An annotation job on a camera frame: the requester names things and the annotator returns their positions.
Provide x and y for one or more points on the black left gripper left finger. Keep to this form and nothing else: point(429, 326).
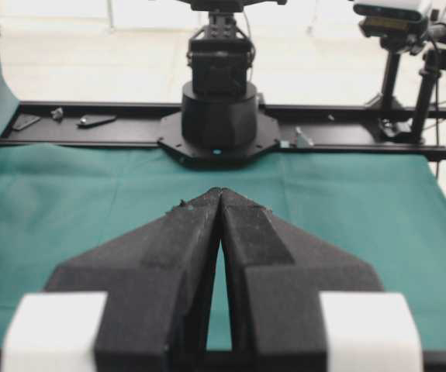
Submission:
point(159, 281)

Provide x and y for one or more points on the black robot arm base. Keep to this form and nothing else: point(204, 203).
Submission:
point(219, 119)

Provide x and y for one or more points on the black flat bracket piece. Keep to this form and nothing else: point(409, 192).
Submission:
point(90, 121)

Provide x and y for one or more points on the small grey metal bracket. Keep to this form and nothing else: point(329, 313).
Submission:
point(302, 140)

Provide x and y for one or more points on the white camera on stand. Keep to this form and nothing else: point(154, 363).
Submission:
point(401, 26)

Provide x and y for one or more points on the green table cloth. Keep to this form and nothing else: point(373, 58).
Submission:
point(57, 202)

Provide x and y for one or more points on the black aluminium rail frame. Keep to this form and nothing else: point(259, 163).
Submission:
point(333, 128)

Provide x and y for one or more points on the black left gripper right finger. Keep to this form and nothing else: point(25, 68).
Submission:
point(274, 274)

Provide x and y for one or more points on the black camera stand pole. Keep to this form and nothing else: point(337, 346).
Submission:
point(434, 63)

